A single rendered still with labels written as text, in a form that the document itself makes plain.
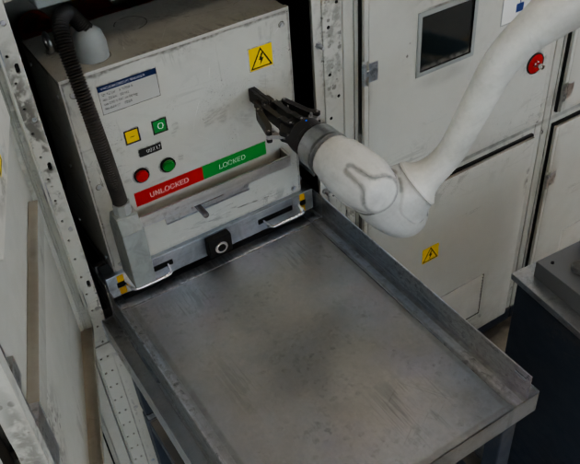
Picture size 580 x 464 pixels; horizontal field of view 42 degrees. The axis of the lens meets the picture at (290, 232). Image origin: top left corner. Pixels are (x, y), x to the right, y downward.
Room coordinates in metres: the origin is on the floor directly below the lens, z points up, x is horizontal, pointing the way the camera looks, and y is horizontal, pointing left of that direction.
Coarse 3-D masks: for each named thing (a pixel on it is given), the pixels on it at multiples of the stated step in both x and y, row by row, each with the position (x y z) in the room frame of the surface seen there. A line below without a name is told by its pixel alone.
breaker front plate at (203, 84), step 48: (192, 48) 1.36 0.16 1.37; (240, 48) 1.41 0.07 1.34; (288, 48) 1.46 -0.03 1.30; (96, 96) 1.25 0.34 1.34; (192, 96) 1.35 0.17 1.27; (240, 96) 1.40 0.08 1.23; (288, 96) 1.46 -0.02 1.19; (144, 144) 1.29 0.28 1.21; (192, 144) 1.34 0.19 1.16; (240, 144) 1.39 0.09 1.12; (96, 192) 1.23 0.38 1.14; (192, 192) 1.33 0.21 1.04; (240, 192) 1.38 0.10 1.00; (288, 192) 1.45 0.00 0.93
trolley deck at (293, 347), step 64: (256, 256) 1.33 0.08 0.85; (320, 256) 1.31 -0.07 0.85; (192, 320) 1.13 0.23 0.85; (256, 320) 1.12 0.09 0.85; (320, 320) 1.10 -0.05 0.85; (384, 320) 1.09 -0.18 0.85; (192, 384) 0.96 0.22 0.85; (256, 384) 0.95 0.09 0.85; (320, 384) 0.93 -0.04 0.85; (384, 384) 0.92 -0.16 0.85; (448, 384) 0.91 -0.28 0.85; (192, 448) 0.81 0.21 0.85; (256, 448) 0.80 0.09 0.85; (320, 448) 0.79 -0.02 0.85; (384, 448) 0.78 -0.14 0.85; (448, 448) 0.77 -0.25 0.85
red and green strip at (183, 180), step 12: (264, 144) 1.42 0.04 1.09; (228, 156) 1.38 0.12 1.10; (240, 156) 1.39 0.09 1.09; (252, 156) 1.41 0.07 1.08; (204, 168) 1.35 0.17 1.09; (216, 168) 1.36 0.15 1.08; (228, 168) 1.37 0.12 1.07; (168, 180) 1.30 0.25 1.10; (180, 180) 1.32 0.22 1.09; (192, 180) 1.33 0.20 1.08; (144, 192) 1.28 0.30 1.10; (156, 192) 1.29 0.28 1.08; (168, 192) 1.30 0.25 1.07
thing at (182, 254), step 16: (304, 192) 1.46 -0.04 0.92; (272, 208) 1.41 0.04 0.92; (288, 208) 1.43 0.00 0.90; (224, 224) 1.36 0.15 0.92; (240, 224) 1.37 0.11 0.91; (256, 224) 1.39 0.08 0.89; (272, 224) 1.41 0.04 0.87; (192, 240) 1.31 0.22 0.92; (160, 256) 1.27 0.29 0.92; (176, 256) 1.28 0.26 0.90; (192, 256) 1.30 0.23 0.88; (112, 272) 1.23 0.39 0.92; (160, 272) 1.26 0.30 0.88; (112, 288) 1.21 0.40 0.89
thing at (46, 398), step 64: (0, 64) 1.14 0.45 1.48; (0, 128) 0.95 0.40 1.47; (0, 192) 0.81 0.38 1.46; (0, 256) 0.71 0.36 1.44; (0, 320) 0.68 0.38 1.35; (64, 320) 1.03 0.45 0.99; (0, 384) 0.54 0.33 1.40; (64, 384) 0.85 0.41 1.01; (0, 448) 0.56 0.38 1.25; (64, 448) 0.71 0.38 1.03
